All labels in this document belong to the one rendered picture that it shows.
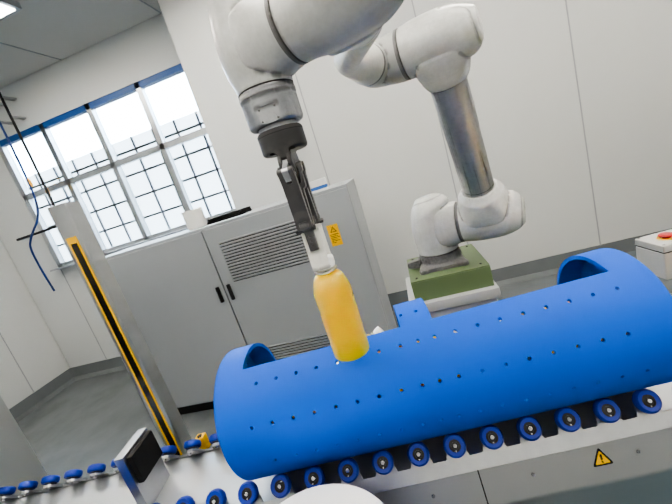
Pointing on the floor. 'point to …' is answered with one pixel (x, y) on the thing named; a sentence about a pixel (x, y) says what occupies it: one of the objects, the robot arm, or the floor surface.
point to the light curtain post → (119, 321)
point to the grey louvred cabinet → (244, 289)
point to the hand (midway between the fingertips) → (317, 247)
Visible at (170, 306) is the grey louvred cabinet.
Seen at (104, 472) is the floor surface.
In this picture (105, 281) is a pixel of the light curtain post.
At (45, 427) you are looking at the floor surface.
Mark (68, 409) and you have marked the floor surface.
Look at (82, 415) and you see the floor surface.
